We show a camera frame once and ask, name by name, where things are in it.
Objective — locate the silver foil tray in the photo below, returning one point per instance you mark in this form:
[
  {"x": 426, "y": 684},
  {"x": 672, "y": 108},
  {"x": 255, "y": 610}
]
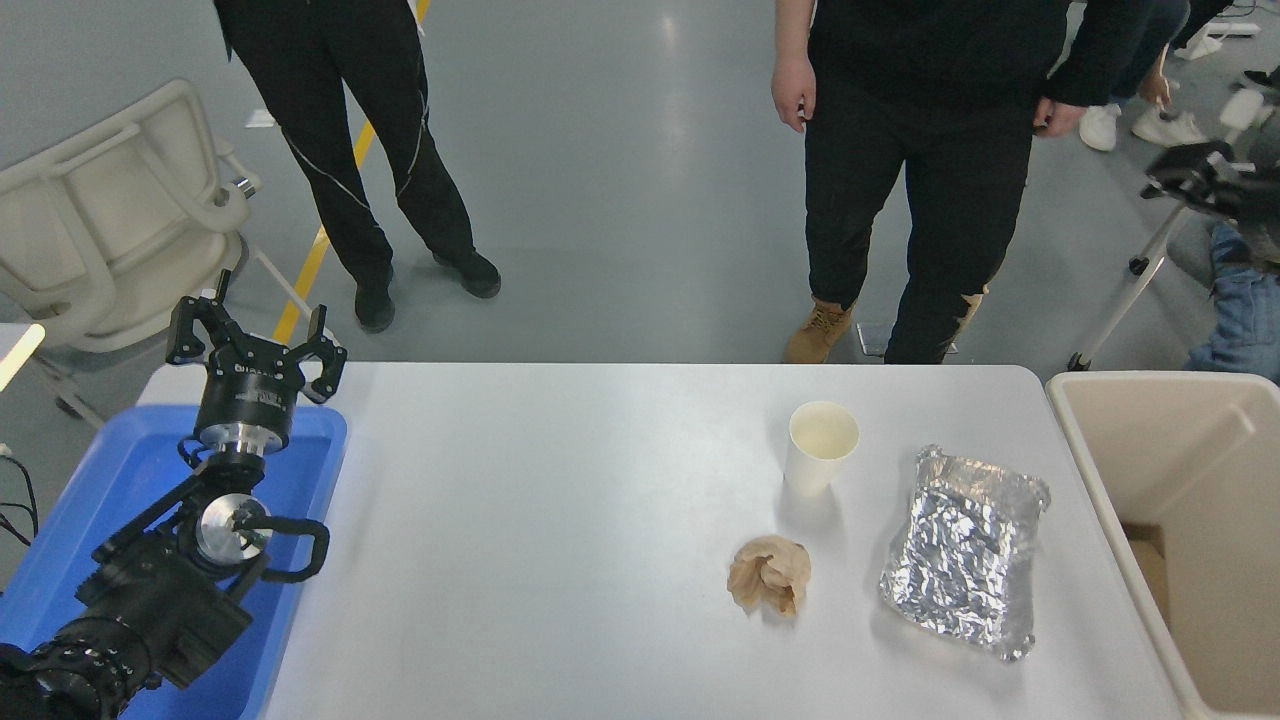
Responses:
[{"x": 960, "y": 550}]

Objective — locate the white paper cup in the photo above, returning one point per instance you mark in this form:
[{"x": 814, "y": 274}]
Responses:
[{"x": 815, "y": 465}]

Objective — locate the person with tan boots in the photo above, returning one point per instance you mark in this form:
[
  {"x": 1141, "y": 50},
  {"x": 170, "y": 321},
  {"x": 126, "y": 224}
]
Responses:
[{"x": 930, "y": 150}]

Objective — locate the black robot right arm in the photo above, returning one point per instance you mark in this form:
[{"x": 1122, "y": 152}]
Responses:
[{"x": 1200, "y": 180}]

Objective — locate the person with white shoes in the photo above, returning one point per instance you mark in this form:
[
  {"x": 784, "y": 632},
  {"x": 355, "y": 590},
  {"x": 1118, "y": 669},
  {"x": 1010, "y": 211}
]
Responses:
[{"x": 1165, "y": 125}]

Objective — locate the seated person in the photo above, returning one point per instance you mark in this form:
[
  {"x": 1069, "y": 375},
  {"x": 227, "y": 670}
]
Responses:
[{"x": 1245, "y": 310}]

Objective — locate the folded white plastic chair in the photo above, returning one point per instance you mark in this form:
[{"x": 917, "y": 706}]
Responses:
[{"x": 110, "y": 210}]

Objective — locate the person with striped trousers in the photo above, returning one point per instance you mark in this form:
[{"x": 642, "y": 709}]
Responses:
[{"x": 340, "y": 120}]

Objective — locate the blue plastic tray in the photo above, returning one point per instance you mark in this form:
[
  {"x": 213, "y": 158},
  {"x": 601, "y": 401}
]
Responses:
[{"x": 120, "y": 470}]

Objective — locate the small white floor tag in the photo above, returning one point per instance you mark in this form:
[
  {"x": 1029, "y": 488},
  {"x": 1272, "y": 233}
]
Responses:
[{"x": 261, "y": 118}]

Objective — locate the person's right forearm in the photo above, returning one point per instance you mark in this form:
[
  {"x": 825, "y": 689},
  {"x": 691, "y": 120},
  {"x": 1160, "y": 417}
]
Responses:
[{"x": 795, "y": 25}]

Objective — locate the metal floor plate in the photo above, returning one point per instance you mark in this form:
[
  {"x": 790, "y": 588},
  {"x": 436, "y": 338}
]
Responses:
[{"x": 872, "y": 340}]

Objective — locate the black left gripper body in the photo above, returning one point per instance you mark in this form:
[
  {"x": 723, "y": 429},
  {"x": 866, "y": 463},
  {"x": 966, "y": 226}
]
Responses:
[{"x": 250, "y": 395}]

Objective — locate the large pale plastic bin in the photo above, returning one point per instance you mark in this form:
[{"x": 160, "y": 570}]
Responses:
[{"x": 1130, "y": 450}]

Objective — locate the grey office chair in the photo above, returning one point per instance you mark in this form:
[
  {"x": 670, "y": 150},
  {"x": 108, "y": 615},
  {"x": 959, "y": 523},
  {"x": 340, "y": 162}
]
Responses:
[{"x": 1120, "y": 300}]

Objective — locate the person's right hand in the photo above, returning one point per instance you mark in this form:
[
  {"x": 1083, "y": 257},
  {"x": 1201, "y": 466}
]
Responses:
[{"x": 793, "y": 90}]

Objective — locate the crumpled tan paper ball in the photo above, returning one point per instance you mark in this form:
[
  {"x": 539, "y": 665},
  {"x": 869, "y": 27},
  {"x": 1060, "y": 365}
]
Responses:
[{"x": 768, "y": 575}]

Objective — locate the person's left forearm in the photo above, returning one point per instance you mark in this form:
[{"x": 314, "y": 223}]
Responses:
[{"x": 1100, "y": 55}]

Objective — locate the person's left hand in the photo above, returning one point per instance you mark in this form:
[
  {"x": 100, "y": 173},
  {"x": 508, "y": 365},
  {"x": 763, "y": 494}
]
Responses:
[{"x": 1060, "y": 118}]

